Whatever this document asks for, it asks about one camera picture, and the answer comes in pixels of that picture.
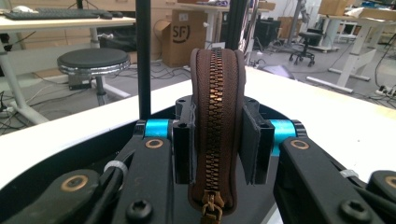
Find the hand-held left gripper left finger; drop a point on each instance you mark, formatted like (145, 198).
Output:
(182, 149)

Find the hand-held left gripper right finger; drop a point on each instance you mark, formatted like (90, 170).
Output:
(253, 149)

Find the brown zip pouch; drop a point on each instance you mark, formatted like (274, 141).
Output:
(202, 93)

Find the black stand pole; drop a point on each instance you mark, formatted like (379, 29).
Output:
(143, 62)

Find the cardboard box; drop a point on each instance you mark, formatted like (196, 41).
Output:
(183, 37)

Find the black wheeled stool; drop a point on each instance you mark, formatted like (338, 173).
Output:
(308, 39)

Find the chrome-rimmed black round stool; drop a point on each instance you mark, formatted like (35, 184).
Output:
(93, 60)

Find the white-legged desk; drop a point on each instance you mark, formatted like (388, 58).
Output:
(355, 53)

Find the white power strip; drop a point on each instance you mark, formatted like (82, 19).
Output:
(386, 91)

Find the white desk with keyboard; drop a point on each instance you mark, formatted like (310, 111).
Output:
(62, 23)

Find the black keyboard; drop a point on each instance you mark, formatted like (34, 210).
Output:
(62, 14)

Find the white computer mouse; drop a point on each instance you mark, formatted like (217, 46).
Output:
(21, 9)

